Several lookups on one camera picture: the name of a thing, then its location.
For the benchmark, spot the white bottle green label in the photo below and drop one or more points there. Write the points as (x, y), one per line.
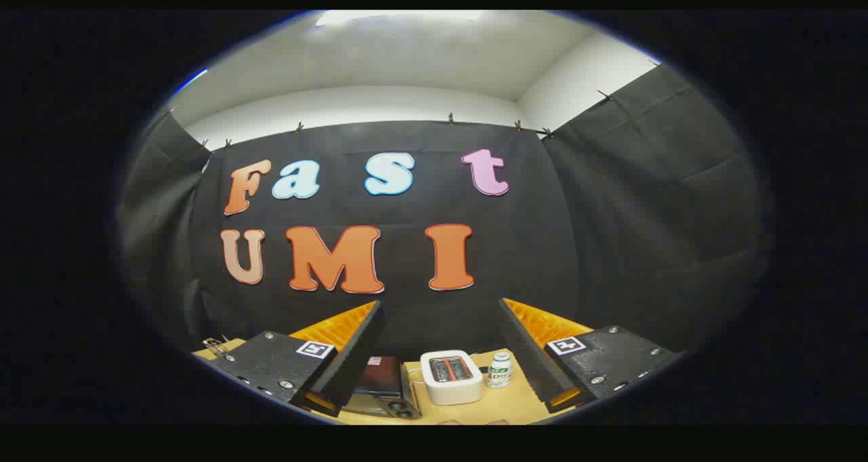
(500, 370)

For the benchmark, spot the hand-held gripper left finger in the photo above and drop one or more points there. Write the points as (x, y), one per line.
(352, 353)

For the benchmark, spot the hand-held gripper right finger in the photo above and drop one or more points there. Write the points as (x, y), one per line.
(525, 353)

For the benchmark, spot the black toaster oven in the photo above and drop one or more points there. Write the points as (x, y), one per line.
(380, 380)

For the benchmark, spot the white pop-up toaster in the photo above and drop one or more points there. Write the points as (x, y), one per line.
(451, 380)

